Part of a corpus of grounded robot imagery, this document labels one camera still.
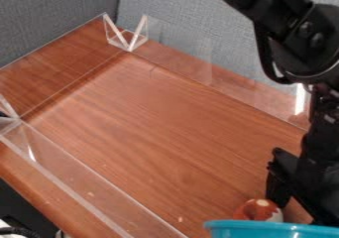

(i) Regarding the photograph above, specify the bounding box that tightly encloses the black and white corner object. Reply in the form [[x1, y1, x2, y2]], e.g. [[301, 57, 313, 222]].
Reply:
[[0, 179, 74, 238]]

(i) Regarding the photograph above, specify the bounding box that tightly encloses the clear acrylic barrier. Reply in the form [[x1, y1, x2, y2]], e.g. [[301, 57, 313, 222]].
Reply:
[[102, 15, 312, 129], [0, 95, 189, 238]]

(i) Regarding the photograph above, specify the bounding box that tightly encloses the clear acrylic front barrier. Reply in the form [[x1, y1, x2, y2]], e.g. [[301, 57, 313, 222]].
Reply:
[[0, 95, 189, 238]]

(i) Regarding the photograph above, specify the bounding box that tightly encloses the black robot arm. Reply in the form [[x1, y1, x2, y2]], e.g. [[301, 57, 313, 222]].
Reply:
[[225, 0, 339, 227]]

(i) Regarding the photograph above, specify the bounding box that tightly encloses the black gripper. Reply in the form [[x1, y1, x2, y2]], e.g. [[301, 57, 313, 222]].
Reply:
[[265, 140, 339, 226]]

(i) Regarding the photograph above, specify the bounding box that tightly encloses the clear acrylic back barrier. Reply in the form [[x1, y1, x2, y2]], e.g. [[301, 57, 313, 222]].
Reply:
[[102, 15, 312, 129]]

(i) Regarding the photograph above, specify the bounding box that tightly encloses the red and white toy mushroom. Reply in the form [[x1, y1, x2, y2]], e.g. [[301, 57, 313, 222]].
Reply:
[[234, 199, 284, 222]]

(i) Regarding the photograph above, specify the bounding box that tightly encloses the blue plastic bowl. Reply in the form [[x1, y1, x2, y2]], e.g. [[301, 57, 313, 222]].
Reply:
[[205, 220, 339, 238]]

